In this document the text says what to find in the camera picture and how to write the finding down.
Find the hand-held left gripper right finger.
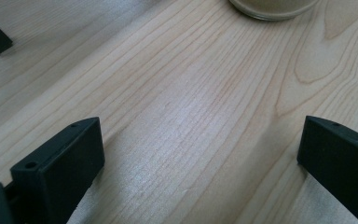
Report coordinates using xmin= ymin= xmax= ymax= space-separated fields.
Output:
xmin=296 ymin=115 xmax=358 ymax=224

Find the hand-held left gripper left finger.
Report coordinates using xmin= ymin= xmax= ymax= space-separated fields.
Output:
xmin=9 ymin=117 xmax=106 ymax=224

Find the white lid glass jar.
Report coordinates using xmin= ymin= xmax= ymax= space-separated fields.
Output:
xmin=228 ymin=0 xmax=320 ymax=22

